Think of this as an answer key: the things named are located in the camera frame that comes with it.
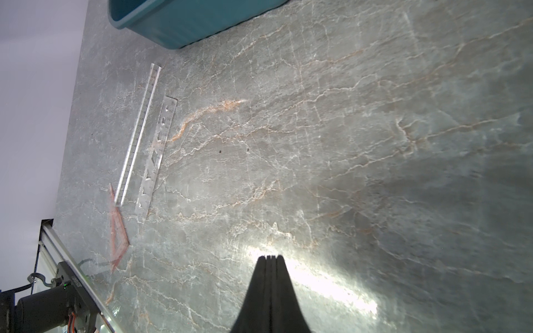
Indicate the short clear straight ruler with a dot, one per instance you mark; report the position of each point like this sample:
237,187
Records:
154,160

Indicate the pink triangle ruler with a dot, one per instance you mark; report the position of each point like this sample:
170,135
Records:
119,241

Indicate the aluminium rail frame front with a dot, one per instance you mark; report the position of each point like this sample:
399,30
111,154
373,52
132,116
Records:
50,252

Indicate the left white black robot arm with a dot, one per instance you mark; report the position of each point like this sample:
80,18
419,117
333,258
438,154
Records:
39,312

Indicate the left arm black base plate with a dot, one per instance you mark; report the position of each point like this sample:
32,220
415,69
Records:
82,311

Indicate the clear long straight ruler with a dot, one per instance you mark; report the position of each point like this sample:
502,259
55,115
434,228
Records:
137,134

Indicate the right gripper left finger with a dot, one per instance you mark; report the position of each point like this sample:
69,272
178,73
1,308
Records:
255,314

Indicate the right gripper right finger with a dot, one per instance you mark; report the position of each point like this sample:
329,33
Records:
285,312

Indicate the teal plastic storage box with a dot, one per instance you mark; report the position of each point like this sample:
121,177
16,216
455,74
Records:
177,23

